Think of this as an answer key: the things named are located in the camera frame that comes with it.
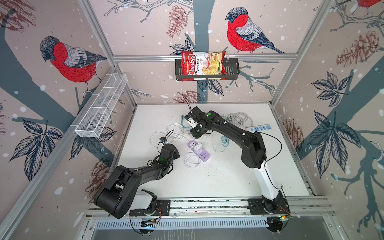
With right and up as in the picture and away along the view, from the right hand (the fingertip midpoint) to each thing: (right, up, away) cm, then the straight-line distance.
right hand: (192, 136), depth 91 cm
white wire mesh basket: (-50, +19, -12) cm, 55 cm away
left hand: (-11, -7, -1) cm, 13 cm away
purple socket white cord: (-14, +2, +12) cm, 18 cm away
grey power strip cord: (+37, +11, +19) cm, 43 cm away
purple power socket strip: (+6, -11, -2) cm, 12 cm away
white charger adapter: (+3, -6, -4) cm, 8 cm away
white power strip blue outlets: (+47, +4, +10) cm, 49 cm away
